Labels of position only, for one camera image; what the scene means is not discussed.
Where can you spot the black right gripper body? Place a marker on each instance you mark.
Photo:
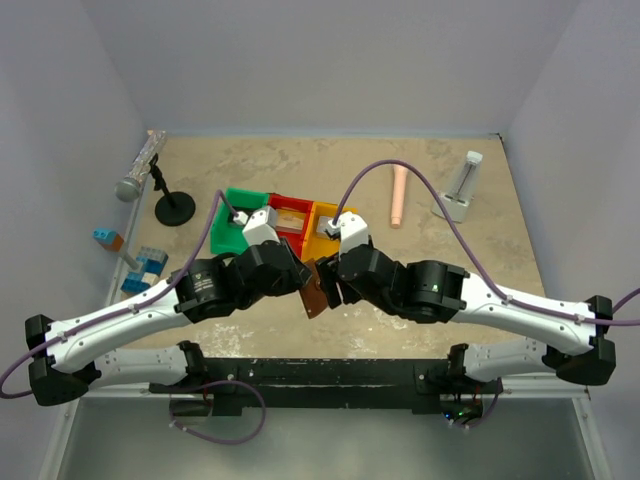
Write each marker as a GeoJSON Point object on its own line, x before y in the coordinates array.
{"type": "Point", "coordinates": [328, 275]}

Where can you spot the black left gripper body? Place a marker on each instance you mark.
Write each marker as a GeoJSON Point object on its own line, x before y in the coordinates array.
{"type": "Point", "coordinates": [300, 269]}

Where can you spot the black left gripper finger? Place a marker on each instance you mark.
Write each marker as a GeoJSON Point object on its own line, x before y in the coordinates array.
{"type": "Point", "coordinates": [289, 259]}
{"type": "Point", "coordinates": [299, 277]}

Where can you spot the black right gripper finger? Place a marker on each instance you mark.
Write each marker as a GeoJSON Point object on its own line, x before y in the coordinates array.
{"type": "Point", "coordinates": [334, 293]}
{"type": "Point", "coordinates": [327, 268]}

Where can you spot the brown leather card holder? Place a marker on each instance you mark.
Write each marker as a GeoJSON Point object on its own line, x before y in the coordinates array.
{"type": "Point", "coordinates": [312, 295]}

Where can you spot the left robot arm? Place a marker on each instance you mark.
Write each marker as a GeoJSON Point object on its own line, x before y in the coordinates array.
{"type": "Point", "coordinates": [70, 357]}

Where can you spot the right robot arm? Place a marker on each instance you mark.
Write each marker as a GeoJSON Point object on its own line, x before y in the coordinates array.
{"type": "Point", "coordinates": [565, 338]}

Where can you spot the orange card stack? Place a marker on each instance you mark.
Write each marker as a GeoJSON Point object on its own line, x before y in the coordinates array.
{"type": "Point", "coordinates": [290, 221]}

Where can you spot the yellow plastic bin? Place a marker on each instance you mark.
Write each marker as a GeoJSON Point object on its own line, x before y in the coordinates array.
{"type": "Point", "coordinates": [316, 243]}

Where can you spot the green plastic bin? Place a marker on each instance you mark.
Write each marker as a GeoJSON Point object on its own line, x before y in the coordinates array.
{"type": "Point", "coordinates": [225, 235]}

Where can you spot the red plastic bin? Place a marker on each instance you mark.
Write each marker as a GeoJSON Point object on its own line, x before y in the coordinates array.
{"type": "Point", "coordinates": [277, 201]}

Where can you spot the pink flashlight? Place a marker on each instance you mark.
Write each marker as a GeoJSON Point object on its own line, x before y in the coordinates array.
{"type": "Point", "coordinates": [400, 174]}

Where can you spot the black microphone stand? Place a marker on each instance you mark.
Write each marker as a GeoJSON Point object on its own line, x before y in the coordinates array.
{"type": "Point", "coordinates": [173, 208]}

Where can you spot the blue white brick stack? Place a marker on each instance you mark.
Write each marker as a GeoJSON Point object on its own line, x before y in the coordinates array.
{"type": "Point", "coordinates": [151, 265]}

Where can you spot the blue orange brick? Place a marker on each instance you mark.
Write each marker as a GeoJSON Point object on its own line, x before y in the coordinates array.
{"type": "Point", "coordinates": [109, 240]}

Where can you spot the silver glitter microphone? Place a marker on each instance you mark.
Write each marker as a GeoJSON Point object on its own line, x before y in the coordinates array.
{"type": "Point", "coordinates": [130, 187]}

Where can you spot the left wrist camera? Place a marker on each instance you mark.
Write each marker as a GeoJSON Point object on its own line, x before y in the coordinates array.
{"type": "Point", "coordinates": [261, 227]}

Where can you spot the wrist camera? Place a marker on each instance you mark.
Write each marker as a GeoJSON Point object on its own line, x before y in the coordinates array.
{"type": "Point", "coordinates": [261, 227]}
{"type": "Point", "coordinates": [350, 230]}

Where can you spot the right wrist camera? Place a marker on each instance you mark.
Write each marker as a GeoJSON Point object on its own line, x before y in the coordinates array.
{"type": "Point", "coordinates": [350, 230]}

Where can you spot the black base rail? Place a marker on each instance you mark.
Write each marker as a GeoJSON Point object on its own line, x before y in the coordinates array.
{"type": "Point", "coordinates": [416, 385]}

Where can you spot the grey toy hammer handle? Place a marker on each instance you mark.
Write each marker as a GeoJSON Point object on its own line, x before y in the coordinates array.
{"type": "Point", "coordinates": [133, 264]}

